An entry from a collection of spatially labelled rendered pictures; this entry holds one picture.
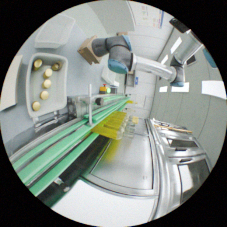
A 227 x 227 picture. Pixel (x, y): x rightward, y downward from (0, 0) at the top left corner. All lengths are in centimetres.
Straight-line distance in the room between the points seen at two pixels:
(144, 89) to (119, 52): 591
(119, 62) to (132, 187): 54
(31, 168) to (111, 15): 36
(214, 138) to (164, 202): 146
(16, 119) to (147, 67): 66
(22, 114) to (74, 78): 35
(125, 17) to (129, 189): 47
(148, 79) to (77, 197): 653
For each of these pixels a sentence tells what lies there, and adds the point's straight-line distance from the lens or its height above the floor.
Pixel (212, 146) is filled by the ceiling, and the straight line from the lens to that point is 172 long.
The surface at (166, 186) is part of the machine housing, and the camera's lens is 41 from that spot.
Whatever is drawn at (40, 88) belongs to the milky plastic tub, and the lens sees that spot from 35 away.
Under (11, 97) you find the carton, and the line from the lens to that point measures 30.
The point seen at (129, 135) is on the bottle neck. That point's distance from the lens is 31.
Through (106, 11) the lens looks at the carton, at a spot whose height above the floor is 107.
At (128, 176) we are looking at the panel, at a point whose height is 117.
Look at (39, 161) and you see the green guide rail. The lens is 23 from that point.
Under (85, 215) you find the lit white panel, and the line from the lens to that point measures 34.
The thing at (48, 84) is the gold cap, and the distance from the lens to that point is 32.
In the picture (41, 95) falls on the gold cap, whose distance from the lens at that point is 31.
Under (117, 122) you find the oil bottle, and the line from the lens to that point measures 36.
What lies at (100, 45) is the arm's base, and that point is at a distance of 49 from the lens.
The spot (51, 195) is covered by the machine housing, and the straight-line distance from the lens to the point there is 43.
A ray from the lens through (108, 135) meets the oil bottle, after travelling 32.
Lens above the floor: 112
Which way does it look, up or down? 17 degrees down
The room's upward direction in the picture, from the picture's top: 101 degrees clockwise
